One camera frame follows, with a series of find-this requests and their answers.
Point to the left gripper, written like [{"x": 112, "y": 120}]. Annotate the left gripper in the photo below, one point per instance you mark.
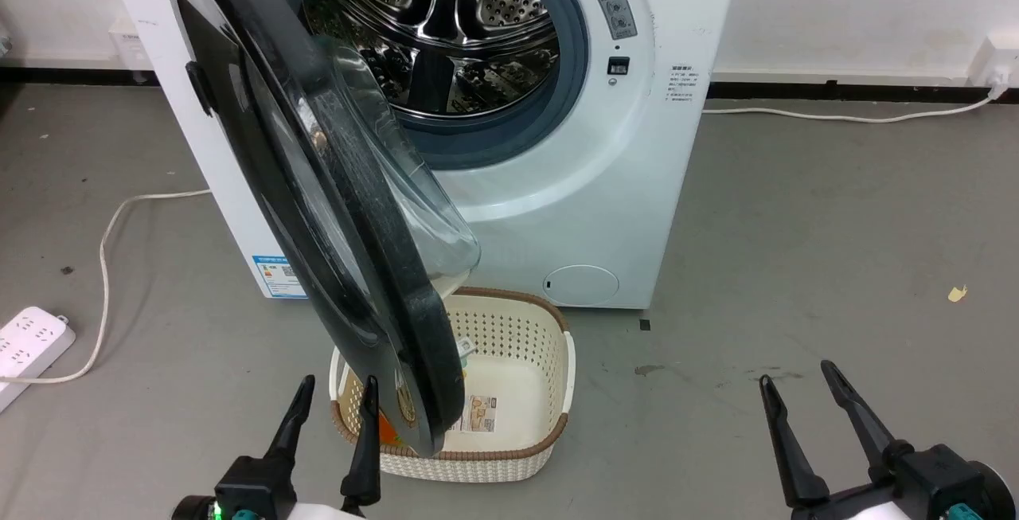
[{"x": 255, "y": 492}]

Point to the grey warning label sticker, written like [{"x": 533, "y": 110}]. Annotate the grey warning label sticker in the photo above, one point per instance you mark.
[{"x": 611, "y": 2}]

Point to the printed label inside basket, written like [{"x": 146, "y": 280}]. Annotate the printed label inside basket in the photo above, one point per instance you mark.
[{"x": 480, "y": 414}]

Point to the white front-load washing machine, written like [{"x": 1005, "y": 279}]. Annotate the white front-load washing machine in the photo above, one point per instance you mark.
[{"x": 605, "y": 177}]

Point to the round drain filter cover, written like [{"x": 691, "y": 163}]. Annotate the round drain filter cover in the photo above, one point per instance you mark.
[{"x": 581, "y": 285}]

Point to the black door latch socket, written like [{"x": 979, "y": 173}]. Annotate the black door latch socket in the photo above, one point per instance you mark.
[{"x": 618, "y": 66}]

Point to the white power strip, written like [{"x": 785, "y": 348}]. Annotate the white power strip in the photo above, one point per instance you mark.
[{"x": 28, "y": 345}]

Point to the blue energy label sticker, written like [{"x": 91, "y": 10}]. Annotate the blue energy label sticker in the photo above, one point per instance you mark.
[{"x": 279, "y": 277}]

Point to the grey rubber door gasket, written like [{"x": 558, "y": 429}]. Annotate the grey rubber door gasket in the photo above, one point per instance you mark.
[{"x": 569, "y": 66}]

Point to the steel perforated washer drum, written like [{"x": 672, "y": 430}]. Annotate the steel perforated washer drum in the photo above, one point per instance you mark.
[{"x": 454, "y": 34}]

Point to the white wall socket with plug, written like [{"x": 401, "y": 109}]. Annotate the white wall socket with plug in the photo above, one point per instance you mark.
[{"x": 993, "y": 62}]

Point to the black round glass washer door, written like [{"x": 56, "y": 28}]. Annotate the black round glass washer door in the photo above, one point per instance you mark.
[{"x": 318, "y": 209}]

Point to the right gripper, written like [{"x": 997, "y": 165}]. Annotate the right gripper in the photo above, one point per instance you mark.
[{"x": 931, "y": 488}]

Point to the yellow paper scrap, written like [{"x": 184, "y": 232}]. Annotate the yellow paper scrap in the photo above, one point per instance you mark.
[{"x": 956, "y": 293}]

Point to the cream perforated laundry basket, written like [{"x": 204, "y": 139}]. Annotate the cream perforated laundry basket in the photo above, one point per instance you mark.
[{"x": 521, "y": 392}]

